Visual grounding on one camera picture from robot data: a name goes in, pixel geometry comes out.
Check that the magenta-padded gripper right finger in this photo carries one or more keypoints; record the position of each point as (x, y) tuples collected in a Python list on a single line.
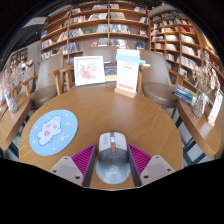
[(141, 158)]

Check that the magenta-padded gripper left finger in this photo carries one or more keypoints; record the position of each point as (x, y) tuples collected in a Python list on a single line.
[(83, 158)]

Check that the grey computer mouse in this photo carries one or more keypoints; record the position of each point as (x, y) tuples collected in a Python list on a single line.
[(112, 156)]

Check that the round light blue mouse pad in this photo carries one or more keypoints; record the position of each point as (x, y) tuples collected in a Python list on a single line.
[(53, 131)]

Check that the wooden side table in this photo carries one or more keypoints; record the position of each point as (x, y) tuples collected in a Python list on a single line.
[(200, 126), (11, 120)]

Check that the stack of books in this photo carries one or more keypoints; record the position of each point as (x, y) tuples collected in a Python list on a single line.
[(185, 95)]

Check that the glass vase with dried flowers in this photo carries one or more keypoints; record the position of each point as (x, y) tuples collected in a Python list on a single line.
[(11, 101), (200, 105)]

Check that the white sign on wooden base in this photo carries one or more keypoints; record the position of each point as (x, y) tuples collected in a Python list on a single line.
[(127, 75)]

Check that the white framed floral picture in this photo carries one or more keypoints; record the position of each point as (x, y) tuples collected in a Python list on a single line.
[(89, 70)]

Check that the small white table sign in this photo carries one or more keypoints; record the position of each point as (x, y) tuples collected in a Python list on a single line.
[(216, 106)]

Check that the dark blue book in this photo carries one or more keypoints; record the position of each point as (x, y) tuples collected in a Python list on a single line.
[(110, 70)]

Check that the teal book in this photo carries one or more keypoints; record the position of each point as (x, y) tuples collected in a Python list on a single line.
[(143, 62)]

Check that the angled wooden bookshelf unit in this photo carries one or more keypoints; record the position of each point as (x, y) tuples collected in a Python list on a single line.
[(181, 46)]

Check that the distant wooden bookshelf unit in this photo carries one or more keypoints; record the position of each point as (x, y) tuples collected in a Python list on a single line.
[(19, 58)]

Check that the wide wooden bookshelf unit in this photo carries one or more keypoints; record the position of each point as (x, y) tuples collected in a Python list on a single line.
[(96, 28)]

